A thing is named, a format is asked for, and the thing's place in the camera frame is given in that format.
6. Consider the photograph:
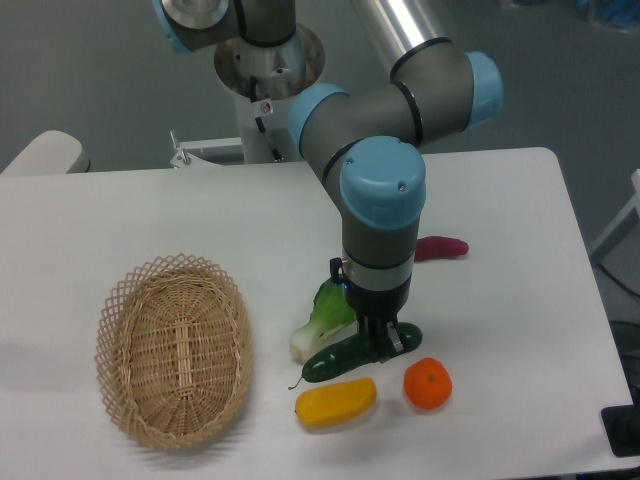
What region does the oval wicker basket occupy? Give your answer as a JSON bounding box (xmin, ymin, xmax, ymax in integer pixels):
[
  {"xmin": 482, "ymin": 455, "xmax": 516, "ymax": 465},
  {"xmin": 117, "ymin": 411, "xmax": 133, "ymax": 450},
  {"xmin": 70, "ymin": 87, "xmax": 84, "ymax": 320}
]
[{"xmin": 95, "ymin": 254, "xmax": 253, "ymax": 449}]

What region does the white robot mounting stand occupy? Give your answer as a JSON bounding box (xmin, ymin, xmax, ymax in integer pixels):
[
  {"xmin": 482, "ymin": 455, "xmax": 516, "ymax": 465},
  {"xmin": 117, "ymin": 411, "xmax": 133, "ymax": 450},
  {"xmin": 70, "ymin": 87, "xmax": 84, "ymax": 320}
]
[{"xmin": 170, "ymin": 24, "xmax": 325, "ymax": 168}]

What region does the orange tangerine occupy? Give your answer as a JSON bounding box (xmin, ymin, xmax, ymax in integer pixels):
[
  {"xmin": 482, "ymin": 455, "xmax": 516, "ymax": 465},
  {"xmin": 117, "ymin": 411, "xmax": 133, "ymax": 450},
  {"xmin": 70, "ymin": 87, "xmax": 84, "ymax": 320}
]
[{"xmin": 403, "ymin": 357, "xmax": 453, "ymax": 411}]

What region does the black device at table edge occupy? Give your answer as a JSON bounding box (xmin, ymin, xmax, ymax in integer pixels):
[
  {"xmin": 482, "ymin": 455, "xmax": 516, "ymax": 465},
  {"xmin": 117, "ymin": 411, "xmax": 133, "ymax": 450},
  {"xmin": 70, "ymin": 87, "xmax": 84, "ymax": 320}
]
[{"xmin": 601, "ymin": 405, "xmax": 639, "ymax": 458}]

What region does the white chair armrest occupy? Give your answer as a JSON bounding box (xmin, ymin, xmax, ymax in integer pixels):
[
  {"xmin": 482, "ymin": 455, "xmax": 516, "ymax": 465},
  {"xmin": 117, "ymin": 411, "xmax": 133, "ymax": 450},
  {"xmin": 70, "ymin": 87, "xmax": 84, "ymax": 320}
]
[{"xmin": 1, "ymin": 130, "xmax": 91, "ymax": 178}]

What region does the yellow mango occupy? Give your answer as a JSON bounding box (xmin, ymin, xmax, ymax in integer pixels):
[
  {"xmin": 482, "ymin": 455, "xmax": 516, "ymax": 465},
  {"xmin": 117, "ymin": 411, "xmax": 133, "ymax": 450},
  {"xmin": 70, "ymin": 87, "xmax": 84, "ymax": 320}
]
[{"xmin": 295, "ymin": 377, "xmax": 377, "ymax": 429}]

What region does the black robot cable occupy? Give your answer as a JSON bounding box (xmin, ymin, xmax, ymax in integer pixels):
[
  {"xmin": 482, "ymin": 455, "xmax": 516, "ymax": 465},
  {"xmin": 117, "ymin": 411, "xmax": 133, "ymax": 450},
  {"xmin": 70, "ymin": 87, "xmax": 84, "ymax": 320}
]
[{"xmin": 247, "ymin": 74, "xmax": 285, "ymax": 163}]

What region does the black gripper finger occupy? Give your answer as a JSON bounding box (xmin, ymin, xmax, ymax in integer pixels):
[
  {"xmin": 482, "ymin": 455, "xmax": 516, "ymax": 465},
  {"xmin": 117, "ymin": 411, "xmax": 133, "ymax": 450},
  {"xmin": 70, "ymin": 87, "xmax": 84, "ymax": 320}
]
[
  {"xmin": 377, "ymin": 322, "xmax": 404, "ymax": 363},
  {"xmin": 358, "ymin": 316, "xmax": 380, "ymax": 363}
]

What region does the purple sweet potato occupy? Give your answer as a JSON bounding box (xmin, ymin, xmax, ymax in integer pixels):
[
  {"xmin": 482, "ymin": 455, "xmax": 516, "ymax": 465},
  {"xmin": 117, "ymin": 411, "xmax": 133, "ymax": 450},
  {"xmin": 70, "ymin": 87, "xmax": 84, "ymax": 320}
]
[{"xmin": 414, "ymin": 236, "xmax": 469, "ymax": 262}]

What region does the dark green cucumber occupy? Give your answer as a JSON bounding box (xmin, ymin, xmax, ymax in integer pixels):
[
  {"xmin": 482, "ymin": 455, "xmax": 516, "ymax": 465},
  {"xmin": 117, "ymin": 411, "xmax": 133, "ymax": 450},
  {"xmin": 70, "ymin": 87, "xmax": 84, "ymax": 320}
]
[{"xmin": 300, "ymin": 322, "xmax": 423, "ymax": 384}]

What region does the green bok choy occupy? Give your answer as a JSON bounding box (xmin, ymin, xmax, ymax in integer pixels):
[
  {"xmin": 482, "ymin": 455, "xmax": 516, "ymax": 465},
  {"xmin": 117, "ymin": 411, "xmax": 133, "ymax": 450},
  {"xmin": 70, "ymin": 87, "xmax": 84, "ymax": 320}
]
[{"xmin": 289, "ymin": 279, "xmax": 355, "ymax": 362}]

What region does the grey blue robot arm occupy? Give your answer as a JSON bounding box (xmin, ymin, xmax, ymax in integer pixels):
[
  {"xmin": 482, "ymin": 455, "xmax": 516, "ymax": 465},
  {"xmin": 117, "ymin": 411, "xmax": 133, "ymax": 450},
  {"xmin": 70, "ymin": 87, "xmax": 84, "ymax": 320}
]
[{"xmin": 153, "ymin": 1, "xmax": 503, "ymax": 365}]

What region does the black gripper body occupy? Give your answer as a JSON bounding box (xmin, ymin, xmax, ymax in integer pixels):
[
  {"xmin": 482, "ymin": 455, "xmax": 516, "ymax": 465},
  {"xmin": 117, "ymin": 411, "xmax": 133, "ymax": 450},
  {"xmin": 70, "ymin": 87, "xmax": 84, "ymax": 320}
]
[{"xmin": 343, "ymin": 279, "xmax": 411, "ymax": 326}]

